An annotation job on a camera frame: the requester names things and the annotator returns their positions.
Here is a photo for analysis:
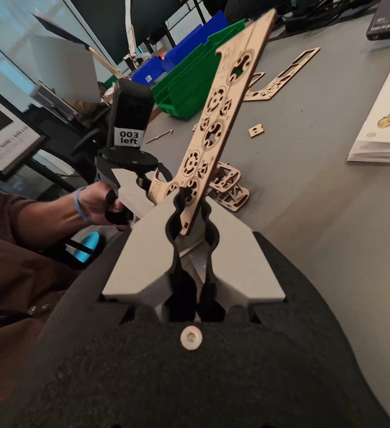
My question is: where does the black lanyard strap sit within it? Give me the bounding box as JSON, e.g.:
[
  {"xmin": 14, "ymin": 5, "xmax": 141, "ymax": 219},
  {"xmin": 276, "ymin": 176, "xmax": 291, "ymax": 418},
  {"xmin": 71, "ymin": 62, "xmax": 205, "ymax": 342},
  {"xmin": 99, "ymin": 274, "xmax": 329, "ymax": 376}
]
[{"xmin": 0, "ymin": 306, "xmax": 37, "ymax": 325}]

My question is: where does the pile of black bags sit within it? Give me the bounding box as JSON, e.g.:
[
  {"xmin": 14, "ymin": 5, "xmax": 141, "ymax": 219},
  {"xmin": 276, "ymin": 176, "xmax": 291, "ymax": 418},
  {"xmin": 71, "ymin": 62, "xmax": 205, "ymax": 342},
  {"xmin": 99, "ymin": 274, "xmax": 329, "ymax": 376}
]
[{"xmin": 225, "ymin": 0, "xmax": 379, "ymax": 33}]

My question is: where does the blue wristband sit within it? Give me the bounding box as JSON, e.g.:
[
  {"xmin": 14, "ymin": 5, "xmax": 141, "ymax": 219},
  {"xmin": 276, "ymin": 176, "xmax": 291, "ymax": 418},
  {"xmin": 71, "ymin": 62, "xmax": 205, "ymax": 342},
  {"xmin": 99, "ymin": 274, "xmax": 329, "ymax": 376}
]
[{"xmin": 74, "ymin": 187, "xmax": 93, "ymax": 224}]

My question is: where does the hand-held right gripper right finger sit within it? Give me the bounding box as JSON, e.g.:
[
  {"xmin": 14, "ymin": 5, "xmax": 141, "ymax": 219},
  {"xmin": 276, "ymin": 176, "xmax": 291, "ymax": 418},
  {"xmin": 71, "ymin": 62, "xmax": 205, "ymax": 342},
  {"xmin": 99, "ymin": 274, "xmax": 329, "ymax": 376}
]
[{"xmin": 200, "ymin": 197, "xmax": 286, "ymax": 314}]

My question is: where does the wooden model assembly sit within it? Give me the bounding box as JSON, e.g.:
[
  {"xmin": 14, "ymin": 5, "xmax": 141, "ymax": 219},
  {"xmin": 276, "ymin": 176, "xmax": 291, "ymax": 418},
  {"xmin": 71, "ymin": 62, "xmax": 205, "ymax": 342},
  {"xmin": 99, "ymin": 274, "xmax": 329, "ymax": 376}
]
[{"xmin": 206, "ymin": 162, "xmax": 250, "ymax": 212}]

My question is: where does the small blue plastic bin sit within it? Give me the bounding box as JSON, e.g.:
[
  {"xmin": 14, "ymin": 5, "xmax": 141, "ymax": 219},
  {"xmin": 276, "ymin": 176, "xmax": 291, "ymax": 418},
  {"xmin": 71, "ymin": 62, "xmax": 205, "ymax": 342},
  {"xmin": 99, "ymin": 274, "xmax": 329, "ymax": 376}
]
[{"xmin": 131, "ymin": 55, "xmax": 166, "ymax": 86}]

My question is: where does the white instruction booklet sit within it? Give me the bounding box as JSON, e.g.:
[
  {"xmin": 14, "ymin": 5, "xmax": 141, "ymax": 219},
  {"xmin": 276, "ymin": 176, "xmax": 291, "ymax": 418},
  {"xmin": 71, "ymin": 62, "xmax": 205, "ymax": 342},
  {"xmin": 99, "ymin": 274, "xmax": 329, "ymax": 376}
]
[{"xmin": 347, "ymin": 40, "xmax": 390, "ymax": 164}]

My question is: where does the green plastic bin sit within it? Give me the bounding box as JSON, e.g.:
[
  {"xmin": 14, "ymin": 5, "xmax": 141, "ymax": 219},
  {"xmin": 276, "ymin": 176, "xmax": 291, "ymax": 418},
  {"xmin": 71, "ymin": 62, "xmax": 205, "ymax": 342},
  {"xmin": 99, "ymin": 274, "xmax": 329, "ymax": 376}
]
[{"xmin": 151, "ymin": 19, "xmax": 249, "ymax": 120}]

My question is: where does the thin wooden stick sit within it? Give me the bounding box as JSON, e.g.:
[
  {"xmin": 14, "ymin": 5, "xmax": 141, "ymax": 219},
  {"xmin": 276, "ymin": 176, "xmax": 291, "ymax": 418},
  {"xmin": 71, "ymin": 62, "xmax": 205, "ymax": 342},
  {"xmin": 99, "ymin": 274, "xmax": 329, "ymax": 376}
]
[{"xmin": 146, "ymin": 130, "xmax": 174, "ymax": 144}]

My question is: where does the framed black-white marker sign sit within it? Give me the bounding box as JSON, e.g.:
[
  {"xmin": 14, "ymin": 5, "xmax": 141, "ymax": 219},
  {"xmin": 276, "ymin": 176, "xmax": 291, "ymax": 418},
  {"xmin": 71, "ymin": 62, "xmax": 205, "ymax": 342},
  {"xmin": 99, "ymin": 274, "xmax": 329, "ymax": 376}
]
[{"xmin": 0, "ymin": 78, "xmax": 51, "ymax": 182}]

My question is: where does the large black screen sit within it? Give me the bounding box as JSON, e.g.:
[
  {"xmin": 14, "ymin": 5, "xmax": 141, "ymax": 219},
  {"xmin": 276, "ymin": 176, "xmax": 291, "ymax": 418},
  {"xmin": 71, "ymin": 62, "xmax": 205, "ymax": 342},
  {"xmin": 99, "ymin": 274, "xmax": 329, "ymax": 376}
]
[{"xmin": 69, "ymin": 0, "xmax": 204, "ymax": 66}]

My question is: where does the L-shaped empty wooden frame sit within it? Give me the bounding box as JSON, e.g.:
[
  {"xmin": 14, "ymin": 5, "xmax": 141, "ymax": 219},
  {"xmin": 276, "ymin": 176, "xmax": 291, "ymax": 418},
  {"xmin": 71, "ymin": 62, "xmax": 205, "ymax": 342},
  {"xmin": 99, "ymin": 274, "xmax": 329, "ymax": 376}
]
[{"xmin": 243, "ymin": 47, "xmax": 321, "ymax": 102}]

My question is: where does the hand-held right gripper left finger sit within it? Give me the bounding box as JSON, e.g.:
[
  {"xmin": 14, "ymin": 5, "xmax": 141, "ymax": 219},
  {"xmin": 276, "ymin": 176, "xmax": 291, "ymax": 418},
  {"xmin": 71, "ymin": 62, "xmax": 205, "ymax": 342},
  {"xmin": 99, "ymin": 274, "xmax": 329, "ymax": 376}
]
[{"xmin": 102, "ymin": 188, "xmax": 189, "ymax": 321}]

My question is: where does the black cardboard box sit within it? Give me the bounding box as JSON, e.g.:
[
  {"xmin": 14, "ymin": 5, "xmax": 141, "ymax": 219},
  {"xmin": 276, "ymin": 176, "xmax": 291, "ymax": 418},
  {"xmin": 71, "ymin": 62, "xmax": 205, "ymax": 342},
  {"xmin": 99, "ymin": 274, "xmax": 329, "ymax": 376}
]
[{"xmin": 365, "ymin": 0, "xmax": 390, "ymax": 41}]

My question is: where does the person's left hand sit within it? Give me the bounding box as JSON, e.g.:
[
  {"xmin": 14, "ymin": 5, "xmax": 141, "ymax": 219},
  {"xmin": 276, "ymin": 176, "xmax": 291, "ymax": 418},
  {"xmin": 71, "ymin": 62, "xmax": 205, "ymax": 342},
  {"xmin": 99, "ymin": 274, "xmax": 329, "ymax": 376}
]
[{"xmin": 78, "ymin": 182, "xmax": 132, "ymax": 231}]

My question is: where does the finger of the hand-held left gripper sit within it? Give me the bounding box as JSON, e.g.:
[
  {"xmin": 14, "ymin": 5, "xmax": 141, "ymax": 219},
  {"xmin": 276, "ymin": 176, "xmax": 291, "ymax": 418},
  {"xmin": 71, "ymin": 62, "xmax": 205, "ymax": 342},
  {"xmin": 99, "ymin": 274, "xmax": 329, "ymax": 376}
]
[{"xmin": 111, "ymin": 168, "xmax": 156, "ymax": 218}]

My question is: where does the person's brown shirt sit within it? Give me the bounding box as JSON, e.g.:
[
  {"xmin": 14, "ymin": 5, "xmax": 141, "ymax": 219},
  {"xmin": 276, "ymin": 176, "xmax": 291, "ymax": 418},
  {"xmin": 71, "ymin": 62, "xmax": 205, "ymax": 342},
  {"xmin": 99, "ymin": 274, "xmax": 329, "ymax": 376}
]
[{"xmin": 0, "ymin": 185, "xmax": 122, "ymax": 428}]

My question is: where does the person's left forearm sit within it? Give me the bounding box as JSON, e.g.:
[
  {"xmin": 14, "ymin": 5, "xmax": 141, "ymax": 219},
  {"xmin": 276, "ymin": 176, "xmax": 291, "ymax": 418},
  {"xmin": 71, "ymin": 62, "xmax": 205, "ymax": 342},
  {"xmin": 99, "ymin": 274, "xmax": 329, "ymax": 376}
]
[{"xmin": 13, "ymin": 197, "xmax": 85, "ymax": 245}]

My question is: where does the teal object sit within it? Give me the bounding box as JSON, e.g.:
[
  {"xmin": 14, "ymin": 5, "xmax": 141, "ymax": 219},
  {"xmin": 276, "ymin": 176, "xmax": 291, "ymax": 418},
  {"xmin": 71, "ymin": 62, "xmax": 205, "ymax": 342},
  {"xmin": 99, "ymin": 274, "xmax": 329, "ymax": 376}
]
[{"xmin": 71, "ymin": 232, "xmax": 102, "ymax": 263}]

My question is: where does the large blue plastic bin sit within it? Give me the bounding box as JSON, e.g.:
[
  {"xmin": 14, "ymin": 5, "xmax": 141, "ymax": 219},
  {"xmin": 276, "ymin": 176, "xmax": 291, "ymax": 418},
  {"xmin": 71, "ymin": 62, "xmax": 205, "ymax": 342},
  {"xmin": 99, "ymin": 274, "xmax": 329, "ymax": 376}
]
[{"xmin": 161, "ymin": 10, "xmax": 229, "ymax": 72}]

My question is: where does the laser-cut wooden parts sheet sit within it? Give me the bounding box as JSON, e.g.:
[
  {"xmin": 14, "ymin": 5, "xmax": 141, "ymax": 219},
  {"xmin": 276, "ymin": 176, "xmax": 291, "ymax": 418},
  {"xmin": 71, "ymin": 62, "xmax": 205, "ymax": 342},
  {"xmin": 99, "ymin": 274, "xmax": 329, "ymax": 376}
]
[{"xmin": 147, "ymin": 8, "xmax": 279, "ymax": 236}]

